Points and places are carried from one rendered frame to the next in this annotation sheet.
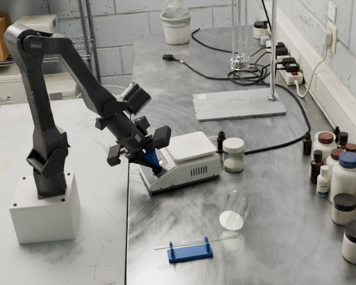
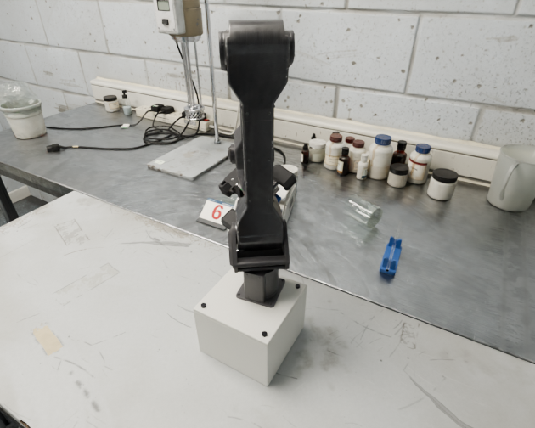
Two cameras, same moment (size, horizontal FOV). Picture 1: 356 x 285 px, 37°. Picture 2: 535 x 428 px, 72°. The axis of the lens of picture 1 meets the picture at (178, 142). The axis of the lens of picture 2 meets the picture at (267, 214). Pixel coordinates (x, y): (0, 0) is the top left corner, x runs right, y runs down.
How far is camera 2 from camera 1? 1.10 m
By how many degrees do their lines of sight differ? 50
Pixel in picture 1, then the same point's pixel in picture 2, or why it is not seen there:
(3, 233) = (224, 397)
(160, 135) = (286, 173)
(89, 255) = (344, 326)
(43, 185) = (273, 284)
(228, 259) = (410, 244)
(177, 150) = not seen: hidden behind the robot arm
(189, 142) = not seen: hidden behind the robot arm
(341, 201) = (401, 168)
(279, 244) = (406, 216)
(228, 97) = (183, 154)
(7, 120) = not seen: outside the picture
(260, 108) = (222, 150)
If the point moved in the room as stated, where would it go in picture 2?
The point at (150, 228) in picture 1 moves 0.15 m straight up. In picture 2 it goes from (332, 267) to (339, 210)
